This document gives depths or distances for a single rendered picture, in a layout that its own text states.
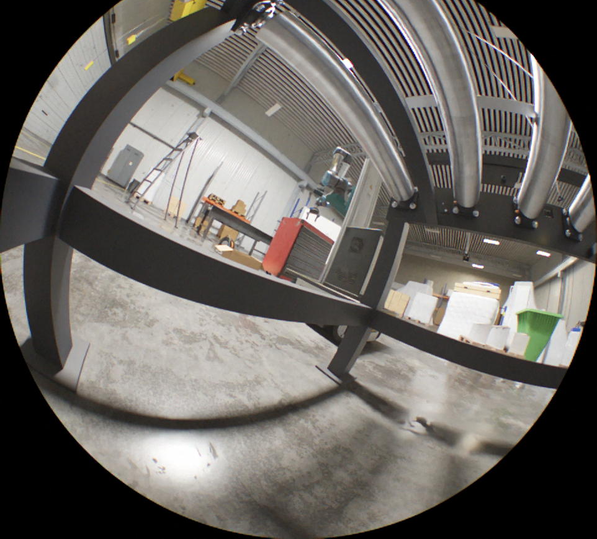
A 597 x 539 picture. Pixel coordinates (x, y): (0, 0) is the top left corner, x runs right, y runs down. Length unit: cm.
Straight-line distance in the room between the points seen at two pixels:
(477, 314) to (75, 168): 426
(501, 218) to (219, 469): 106
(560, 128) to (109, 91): 80
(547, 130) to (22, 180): 81
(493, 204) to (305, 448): 99
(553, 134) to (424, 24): 37
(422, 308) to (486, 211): 806
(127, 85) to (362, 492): 77
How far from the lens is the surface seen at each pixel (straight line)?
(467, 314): 409
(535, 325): 328
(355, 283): 126
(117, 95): 32
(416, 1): 42
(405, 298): 878
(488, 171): 100
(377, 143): 59
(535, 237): 90
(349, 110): 53
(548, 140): 60
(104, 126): 31
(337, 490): 47
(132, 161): 979
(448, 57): 44
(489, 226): 83
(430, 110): 937
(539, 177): 68
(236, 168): 1041
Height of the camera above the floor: 38
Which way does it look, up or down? 8 degrees up
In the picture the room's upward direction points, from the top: 24 degrees clockwise
